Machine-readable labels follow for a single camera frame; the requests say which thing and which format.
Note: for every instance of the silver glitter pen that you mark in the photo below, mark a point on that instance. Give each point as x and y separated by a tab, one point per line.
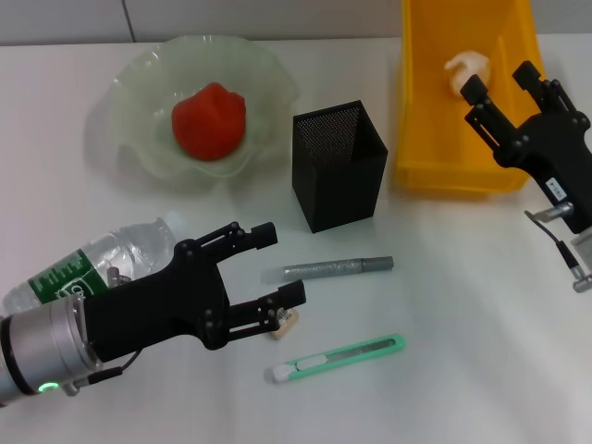
324	269

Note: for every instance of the beige eraser with barcode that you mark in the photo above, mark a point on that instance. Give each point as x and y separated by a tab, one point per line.
287	326

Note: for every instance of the black mesh pen holder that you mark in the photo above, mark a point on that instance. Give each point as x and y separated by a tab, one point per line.
337	185

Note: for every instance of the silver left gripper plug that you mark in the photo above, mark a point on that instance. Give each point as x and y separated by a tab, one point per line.
114	276

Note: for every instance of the green utility knife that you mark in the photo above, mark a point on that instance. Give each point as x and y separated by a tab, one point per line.
337	358

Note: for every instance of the green wavy glass fruit plate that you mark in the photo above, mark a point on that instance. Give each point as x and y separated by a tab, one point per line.
268	102

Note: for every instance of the clear green-label water bottle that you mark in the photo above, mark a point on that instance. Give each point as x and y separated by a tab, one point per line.
129	245

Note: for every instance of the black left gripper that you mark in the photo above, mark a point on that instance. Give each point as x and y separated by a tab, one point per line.
152	310

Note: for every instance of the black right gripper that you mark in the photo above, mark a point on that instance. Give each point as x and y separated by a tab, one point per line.
559	152

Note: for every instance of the yellow plastic storage bin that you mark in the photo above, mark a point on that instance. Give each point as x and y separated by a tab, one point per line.
425	115

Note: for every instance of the orange-red soft toy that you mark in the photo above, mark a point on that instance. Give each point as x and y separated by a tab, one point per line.
208	120

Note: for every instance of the white paper ball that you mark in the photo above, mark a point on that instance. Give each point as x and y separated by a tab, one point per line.
467	65

